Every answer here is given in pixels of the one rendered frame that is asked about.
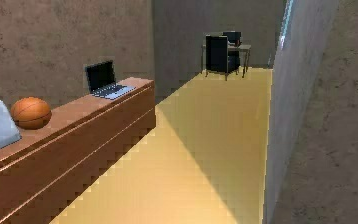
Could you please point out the black dining chair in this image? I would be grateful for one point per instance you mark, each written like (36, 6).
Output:
(232, 37)
(217, 55)

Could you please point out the black open laptop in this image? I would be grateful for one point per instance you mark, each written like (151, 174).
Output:
(103, 81)

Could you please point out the grey dining table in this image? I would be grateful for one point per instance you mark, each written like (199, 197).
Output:
(244, 47)

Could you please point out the brown wooden chest of drawers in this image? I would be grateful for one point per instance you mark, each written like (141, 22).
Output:
(87, 133)

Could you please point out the grey room door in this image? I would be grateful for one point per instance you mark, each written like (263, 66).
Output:
(295, 100)

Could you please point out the orange basketball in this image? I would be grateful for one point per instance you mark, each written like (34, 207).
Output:
(31, 113)

